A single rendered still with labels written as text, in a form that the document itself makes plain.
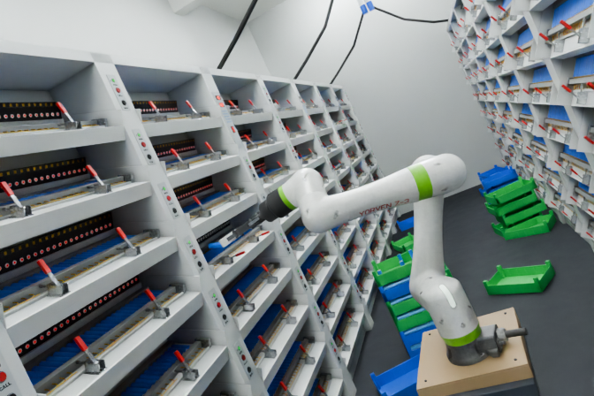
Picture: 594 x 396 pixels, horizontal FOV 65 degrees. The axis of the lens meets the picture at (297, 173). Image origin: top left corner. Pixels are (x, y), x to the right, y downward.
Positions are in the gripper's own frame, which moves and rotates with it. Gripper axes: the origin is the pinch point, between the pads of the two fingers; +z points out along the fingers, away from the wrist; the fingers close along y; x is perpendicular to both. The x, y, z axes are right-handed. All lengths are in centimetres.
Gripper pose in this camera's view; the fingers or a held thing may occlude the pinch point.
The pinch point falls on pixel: (230, 238)
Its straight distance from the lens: 166.6
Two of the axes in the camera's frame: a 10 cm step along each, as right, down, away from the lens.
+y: -2.6, 1.5, -9.5
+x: 5.7, 8.2, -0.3
